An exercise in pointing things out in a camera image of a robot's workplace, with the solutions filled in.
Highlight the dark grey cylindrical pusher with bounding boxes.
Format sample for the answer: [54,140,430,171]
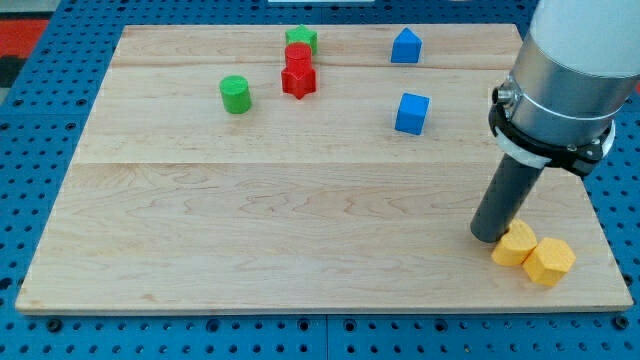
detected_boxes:
[470,154,542,243]

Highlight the red cylinder block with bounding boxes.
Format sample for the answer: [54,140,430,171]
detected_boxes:
[284,42,313,71]

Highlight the blue cube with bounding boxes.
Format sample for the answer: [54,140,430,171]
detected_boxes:
[394,93,431,135]

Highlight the yellow hexagon block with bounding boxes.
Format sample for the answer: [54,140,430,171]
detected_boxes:
[522,237,576,286]

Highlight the red star block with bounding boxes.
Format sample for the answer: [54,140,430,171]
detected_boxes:
[281,67,316,99]

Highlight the green cylinder block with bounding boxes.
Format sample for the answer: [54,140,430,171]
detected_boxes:
[219,75,252,114]

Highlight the yellow heart block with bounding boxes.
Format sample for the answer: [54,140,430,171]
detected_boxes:
[491,219,538,266]

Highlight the blue house-shaped block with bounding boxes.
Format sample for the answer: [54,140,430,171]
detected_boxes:
[390,27,423,64]

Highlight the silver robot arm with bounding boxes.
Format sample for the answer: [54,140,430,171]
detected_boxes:
[489,0,639,176]

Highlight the green star block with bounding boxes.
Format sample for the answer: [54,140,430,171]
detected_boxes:
[285,24,318,55]

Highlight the wooden board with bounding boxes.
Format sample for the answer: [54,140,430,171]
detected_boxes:
[15,24,633,316]

